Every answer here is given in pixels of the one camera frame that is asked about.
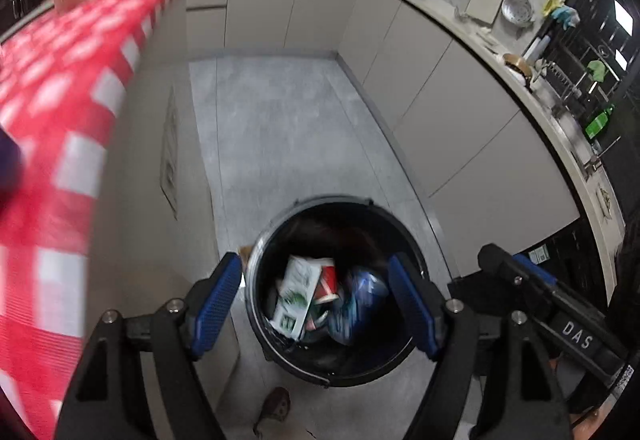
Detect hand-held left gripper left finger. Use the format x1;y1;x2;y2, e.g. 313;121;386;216
54;251;244;440

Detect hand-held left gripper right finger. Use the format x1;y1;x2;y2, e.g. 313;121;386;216
387;252;573;440

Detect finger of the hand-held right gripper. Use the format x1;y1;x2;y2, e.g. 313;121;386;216
478;243;557;317
512;253;560;290

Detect black round trash bin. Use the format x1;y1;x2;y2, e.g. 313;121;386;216
244;194;431;388

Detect blue crumpled packet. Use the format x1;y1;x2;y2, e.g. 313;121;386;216
327;267;390;347

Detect white and green carton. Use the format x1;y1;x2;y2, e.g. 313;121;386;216
270;256;336;341

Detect red paper cup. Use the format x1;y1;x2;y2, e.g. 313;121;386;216
310;265;342;307

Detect small patterned plate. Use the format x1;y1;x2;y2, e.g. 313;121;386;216
597;187;616;221

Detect brown floor debris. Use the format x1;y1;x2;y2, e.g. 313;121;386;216
252;387;292;439

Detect metal sink faucet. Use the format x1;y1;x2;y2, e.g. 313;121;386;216
580;137;622;177

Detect grey kitchen island cabinet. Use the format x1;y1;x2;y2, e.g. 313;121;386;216
60;0;242;440

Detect green plastic bottle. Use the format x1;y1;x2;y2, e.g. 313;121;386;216
585;104;616;140

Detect grey kitchen base cabinets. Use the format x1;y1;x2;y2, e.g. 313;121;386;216
186;0;583;282

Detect copper pan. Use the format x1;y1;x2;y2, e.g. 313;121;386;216
502;52;534;87

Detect red checkered tablecloth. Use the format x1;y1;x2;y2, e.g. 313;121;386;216
0;0;195;436

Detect black framed window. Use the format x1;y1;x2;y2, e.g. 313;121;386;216
522;0;640;181

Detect metal colander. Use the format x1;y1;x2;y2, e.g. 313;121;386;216
501;0;535;25

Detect yellow and blue rubber gloves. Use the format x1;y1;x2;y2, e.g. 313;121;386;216
542;0;581;29

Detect pale cutting board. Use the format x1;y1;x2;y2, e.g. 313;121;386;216
465;0;507;26

